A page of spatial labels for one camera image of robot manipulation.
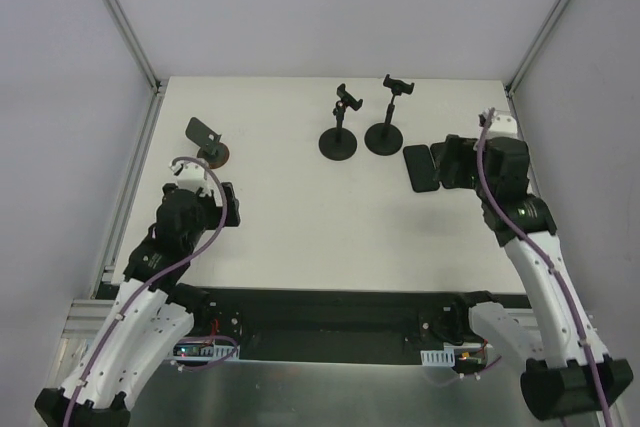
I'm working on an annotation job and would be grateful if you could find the black phone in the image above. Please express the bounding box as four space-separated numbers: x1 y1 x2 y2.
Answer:
403 144 440 193
430 142 445 173

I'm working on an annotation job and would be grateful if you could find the wooden-base phone stand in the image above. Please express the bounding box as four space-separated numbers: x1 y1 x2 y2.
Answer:
185 117 230 169

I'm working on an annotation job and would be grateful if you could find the black round-base phone stand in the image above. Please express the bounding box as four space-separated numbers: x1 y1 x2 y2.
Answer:
364 74 415 157

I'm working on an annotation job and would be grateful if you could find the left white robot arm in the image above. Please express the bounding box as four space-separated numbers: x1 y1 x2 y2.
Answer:
35 182 240 426

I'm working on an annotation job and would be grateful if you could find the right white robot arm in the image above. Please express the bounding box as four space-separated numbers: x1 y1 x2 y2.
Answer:
432 135 633 426

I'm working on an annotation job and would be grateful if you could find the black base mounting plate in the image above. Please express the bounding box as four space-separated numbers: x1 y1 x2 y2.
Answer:
189 284 574 364

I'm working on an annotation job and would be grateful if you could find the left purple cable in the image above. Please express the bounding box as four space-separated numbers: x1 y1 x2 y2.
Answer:
62 156 240 427

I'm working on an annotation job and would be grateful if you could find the purple cable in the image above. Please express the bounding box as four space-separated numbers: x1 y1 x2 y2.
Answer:
472 107 614 427
62 156 240 427

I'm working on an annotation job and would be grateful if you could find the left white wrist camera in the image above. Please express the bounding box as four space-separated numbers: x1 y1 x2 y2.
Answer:
170 157 211 197

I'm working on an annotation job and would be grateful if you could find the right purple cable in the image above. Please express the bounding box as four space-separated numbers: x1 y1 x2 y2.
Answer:
472 107 614 427

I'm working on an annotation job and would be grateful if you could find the right aluminium frame post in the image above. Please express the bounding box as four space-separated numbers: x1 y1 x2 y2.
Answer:
505 0 573 98

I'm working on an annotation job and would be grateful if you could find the aluminium frame post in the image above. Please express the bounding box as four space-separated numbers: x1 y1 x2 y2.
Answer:
505 0 573 98
102 0 164 95

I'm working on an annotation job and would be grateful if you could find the left white cable duct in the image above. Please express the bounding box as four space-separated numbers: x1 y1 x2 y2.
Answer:
168 343 240 363

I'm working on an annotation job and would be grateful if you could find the white cable duct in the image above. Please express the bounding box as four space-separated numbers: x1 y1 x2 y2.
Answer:
168 343 240 363
420 347 456 368

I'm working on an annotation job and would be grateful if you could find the horizontal aluminium rail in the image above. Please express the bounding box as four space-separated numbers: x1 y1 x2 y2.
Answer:
62 299 606 348

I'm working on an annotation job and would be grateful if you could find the right white cable duct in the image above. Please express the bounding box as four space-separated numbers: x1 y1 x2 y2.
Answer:
420 347 456 368

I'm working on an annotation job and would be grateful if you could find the left aluminium frame post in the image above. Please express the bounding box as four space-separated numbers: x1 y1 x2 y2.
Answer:
102 0 164 95

